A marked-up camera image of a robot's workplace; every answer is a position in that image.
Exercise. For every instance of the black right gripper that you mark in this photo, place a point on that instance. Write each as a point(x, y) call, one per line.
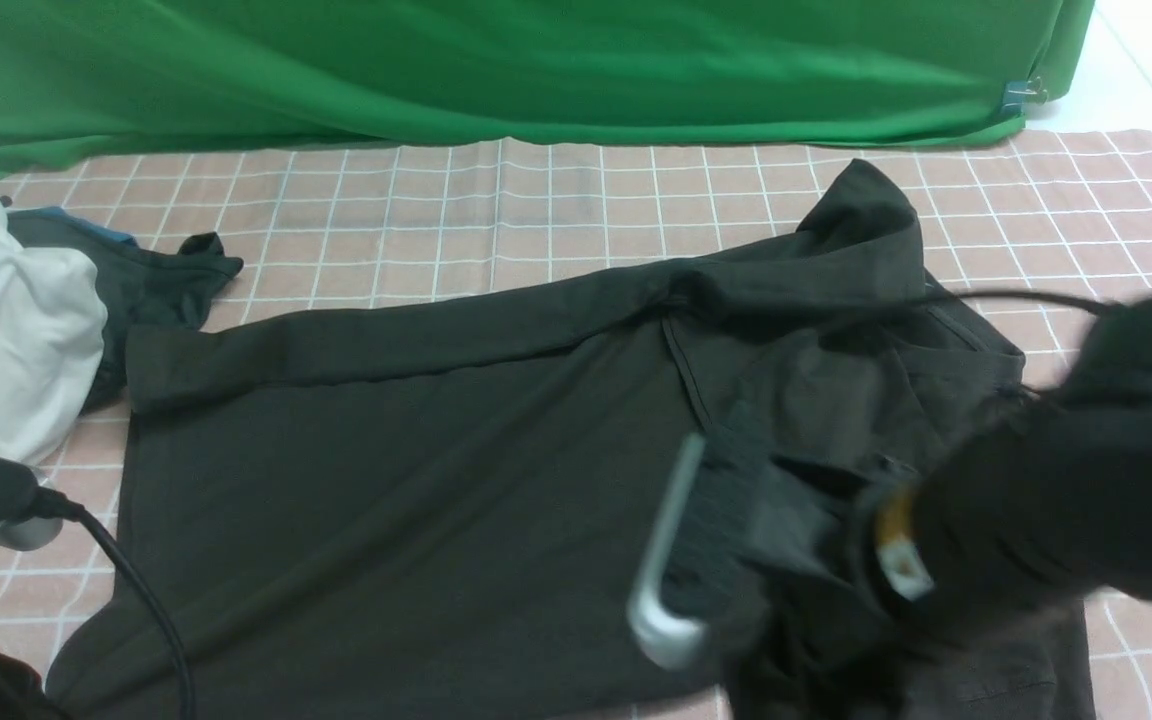
point(958, 592)

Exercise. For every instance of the dark gray long-sleeve top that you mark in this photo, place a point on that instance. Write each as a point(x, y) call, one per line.
point(436, 511)

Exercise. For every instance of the green backdrop cloth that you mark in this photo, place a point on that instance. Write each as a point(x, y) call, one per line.
point(80, 79)

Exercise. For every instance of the dark teal garment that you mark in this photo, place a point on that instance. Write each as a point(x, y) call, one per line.
point(138, 286)

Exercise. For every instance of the white garment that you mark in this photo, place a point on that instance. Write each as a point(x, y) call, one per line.
point(51, 321)

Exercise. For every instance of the metal binder clip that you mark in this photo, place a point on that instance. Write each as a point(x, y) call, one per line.
point(1019, 96)

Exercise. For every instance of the pink checkered tablecloth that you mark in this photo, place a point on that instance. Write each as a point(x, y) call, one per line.
point(1070, 212)

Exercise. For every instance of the blue garment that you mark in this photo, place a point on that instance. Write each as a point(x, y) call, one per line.
point(61, 214)

